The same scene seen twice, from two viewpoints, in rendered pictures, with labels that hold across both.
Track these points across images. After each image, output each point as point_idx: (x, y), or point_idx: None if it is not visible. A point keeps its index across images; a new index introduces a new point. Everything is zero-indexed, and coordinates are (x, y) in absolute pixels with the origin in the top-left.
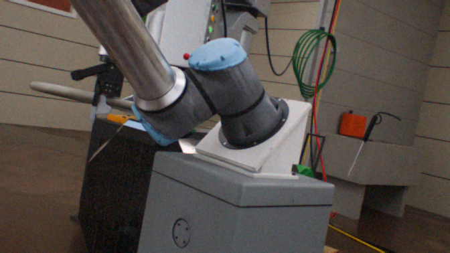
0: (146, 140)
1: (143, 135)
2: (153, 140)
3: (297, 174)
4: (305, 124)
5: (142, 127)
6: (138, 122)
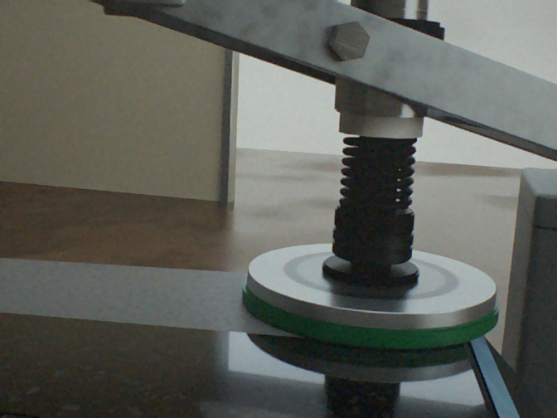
0: (535, 410)
1: (527, 412)
2: (515, 377)
3: (540, 174)
4: None
5: (504, 398)
6: (493, 415)
